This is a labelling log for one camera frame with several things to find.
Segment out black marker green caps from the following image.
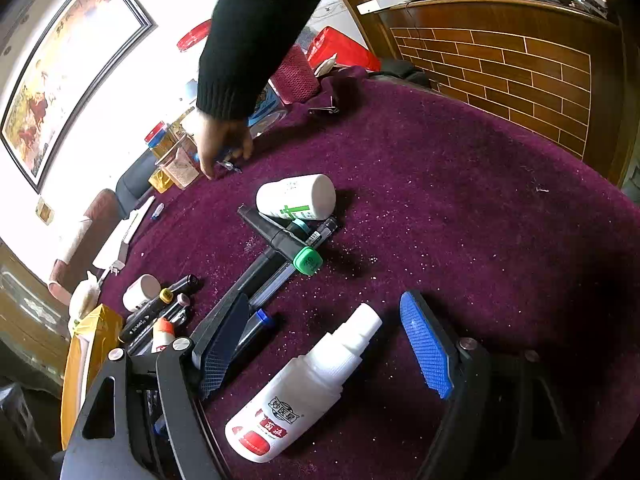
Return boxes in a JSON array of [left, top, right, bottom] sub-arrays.
[[238, 205, 323, 276]]

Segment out brown armchair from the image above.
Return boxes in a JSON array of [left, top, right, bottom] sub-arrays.
[[47, 188, 120, 307]]

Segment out red lid jar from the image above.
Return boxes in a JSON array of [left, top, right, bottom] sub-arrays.
[[177, 20, 212, 52]]

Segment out red box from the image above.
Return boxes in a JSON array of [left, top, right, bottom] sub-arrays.
[[306, 26, 381, 72]]

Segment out framed horse painting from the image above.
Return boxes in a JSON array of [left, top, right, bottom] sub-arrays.
[[1, 0, 155, 192]]

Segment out wooden brick-pattern cabinet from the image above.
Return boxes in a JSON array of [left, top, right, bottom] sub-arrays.
[[345, 0, 639, 185]]

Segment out white spray bottle red label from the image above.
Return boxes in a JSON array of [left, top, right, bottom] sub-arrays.
[[224, 304, 382, 464]]

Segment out yellow tape roll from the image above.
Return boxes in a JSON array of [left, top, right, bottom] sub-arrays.
[[148, 168, 174, 194]]

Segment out white plastic bag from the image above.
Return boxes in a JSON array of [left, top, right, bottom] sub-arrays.
[[67, 271, 100, 335]]

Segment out black leather sofa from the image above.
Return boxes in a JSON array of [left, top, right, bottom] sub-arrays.
[[115, 151, 156, 219]]

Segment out clear jar tan label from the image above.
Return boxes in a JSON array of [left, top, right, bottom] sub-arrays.
[[156, 133, 201, 190]]

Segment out black marker pink cap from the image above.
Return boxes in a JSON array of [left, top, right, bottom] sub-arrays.
[[127, 292, 191, 356]]

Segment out nail clipper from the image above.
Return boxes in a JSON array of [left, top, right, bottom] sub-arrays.
[[308, 104, 340, 115]]

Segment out purple velvet tablecloth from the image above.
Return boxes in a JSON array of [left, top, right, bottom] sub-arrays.
[[101, 70, 639, 479]]

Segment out bystander bare hand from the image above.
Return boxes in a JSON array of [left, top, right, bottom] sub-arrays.
[[196, 113, 254, 180]]

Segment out clear gel pen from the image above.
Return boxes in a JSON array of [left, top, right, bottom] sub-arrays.
[[250, 217, 337, 313]]

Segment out white bottle green label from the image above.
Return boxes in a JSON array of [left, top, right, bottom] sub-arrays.
[[255, 174, 336, 221]]

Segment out white papers on table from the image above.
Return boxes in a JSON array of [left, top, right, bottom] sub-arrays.
[[93, 196, 155, 273]]

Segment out black marker yellow cap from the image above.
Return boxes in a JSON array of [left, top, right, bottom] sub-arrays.
[[118, 274, 200, 344]]

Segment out bystander black sleeve forearm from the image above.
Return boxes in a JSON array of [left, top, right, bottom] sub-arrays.
[[196, 0, 320, 120]]

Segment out yellow cardboard box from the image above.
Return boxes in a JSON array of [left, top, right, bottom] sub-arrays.
[[61, 304, 122, 450]]

